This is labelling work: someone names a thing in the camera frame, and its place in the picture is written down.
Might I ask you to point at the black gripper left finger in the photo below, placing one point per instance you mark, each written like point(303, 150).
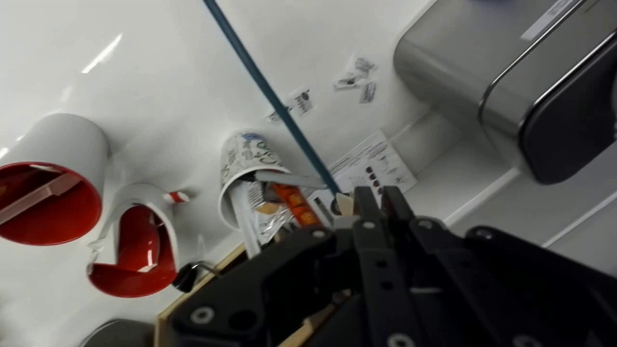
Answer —
point(290, 289)

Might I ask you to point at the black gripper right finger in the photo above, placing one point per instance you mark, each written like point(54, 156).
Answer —
point(513, 295)

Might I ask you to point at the printed paper cup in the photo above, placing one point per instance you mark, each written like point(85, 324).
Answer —
point(247, 154)

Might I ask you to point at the cream plastic utensil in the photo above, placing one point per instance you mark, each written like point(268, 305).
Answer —
point(243, 218)

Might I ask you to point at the white mug red inside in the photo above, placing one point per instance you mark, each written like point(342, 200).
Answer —
point(137, 251)

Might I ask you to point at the white printed card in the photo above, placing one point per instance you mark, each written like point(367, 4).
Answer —
point(378, 160)

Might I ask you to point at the small paper scrap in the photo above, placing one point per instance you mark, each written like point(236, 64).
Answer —
point(357, 79)
point(299, 102)

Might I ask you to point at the silver metal appliance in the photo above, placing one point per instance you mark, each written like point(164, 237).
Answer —
point(488, 69)

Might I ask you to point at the cream flat stick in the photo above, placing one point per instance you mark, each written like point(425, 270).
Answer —
point(39, 195)

